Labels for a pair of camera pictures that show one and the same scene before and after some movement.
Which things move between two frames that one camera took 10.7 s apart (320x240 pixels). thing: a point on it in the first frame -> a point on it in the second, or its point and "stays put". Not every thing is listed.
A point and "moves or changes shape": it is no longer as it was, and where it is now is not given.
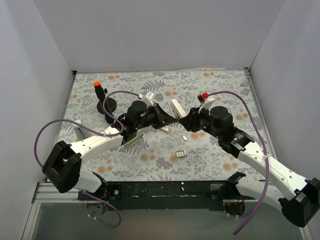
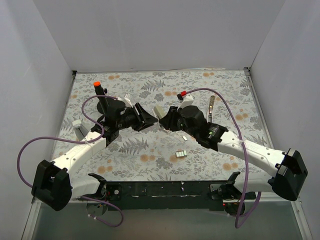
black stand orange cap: (110, 103) stays put
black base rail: (155, 195) stays put
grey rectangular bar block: (80, 131) stays put
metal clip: (130, 135) moves or changes shape
